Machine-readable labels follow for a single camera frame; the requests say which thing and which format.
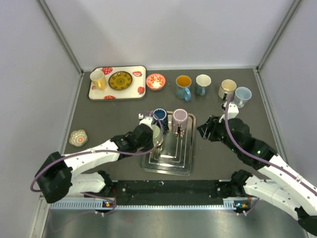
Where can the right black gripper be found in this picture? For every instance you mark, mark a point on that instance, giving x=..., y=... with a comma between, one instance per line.
x=212, y=124

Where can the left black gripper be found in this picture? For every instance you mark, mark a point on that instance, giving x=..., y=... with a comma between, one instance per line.
x=150, y=145

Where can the light green mug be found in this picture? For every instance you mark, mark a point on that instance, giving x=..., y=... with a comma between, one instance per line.
x=157, y=135

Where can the purple mug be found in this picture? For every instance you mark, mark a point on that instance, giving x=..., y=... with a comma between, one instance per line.
x=179, y=121

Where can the dark blue mug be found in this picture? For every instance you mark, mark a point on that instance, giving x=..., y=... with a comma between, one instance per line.
x=162, y=116

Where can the teal mug white inside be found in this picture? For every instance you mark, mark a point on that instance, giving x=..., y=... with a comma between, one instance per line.
x=203, y=82

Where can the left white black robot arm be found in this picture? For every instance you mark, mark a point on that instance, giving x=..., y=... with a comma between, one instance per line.
x=62, y=175

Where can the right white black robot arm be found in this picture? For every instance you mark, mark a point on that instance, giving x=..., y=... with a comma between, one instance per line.
x=296, y=196

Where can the cream beige mug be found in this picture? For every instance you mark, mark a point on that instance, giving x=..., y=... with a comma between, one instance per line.
x=227, y=88

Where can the light blue mug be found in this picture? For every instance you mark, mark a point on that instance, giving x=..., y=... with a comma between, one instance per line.
x=242, y=96

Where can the blue mug orange inside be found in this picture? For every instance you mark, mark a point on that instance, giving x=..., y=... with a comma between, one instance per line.
x=183, y=87

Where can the yellow white mug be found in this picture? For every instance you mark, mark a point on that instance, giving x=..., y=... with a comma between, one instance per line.
x=98, y=79

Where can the silver metal tray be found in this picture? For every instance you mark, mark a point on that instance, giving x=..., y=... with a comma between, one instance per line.
x=175, y=155

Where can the white strawberry rectangular plate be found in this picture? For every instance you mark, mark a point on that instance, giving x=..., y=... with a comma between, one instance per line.
x=136, y=90

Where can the red patterned small bowl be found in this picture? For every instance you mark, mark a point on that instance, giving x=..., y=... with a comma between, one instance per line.
x=155, y=81

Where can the yellow green patterned saucer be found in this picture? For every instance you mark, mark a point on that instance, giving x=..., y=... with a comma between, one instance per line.
x=120, y=80

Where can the small floral dish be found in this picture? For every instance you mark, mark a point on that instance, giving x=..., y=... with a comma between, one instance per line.
x=78, y=138

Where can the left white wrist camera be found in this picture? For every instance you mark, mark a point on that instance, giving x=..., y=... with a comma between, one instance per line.
x=146, y=120

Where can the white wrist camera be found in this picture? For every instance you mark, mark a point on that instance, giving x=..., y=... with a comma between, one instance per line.
x=233, y=111
x=146, y=120

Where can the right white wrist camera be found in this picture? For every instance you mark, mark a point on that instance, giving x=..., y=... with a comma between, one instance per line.
x=233, y=111

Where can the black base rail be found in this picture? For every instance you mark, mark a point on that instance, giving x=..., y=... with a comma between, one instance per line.
x=172, y=192

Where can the grey slotted cable duct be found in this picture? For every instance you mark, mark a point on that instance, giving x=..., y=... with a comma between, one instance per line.
x=98, y=204

